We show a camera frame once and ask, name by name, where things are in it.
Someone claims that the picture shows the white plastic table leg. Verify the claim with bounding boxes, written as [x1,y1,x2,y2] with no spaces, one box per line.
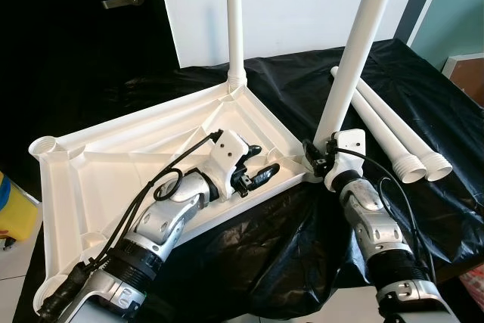
[312,0,402,169]
[225,0,249,93]
[352,73,453,182]
[330,66,428,184]

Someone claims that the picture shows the white plastic table top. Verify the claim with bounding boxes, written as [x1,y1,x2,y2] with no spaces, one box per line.
[29,77,322,312]

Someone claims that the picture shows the black plastic table cover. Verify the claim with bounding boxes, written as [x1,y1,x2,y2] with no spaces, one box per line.
[15,38,484,323]

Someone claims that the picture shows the brown wooden cabinet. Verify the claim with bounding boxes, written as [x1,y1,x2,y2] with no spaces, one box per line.
[442,52,484,108]

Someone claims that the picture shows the pink plastic bag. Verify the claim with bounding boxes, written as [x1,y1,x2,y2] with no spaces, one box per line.
[461,262,484,293]

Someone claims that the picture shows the black door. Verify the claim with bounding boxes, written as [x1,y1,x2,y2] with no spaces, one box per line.
[0,0,182,188]

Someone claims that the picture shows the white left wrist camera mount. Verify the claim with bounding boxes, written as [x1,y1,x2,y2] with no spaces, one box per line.
[204,130,250,199]

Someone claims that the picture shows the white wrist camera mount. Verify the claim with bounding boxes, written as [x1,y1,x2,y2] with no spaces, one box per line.
[324,130,368,191]
[204,130,250,199]

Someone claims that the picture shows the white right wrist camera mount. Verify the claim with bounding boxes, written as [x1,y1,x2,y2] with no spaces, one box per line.
[324,130,368,191]

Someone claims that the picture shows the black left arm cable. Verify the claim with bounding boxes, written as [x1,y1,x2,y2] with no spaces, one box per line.
[38,130,224,320]

